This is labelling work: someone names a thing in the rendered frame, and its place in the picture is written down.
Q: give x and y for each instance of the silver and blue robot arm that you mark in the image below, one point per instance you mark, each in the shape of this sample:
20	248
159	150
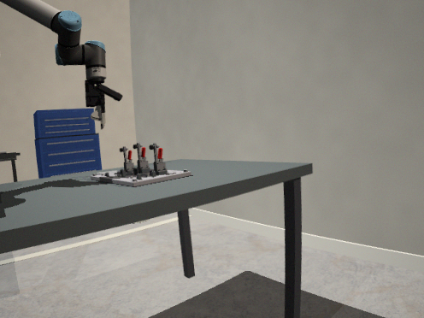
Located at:
67	24

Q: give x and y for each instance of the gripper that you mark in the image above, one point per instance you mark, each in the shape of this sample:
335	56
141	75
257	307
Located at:
94	96

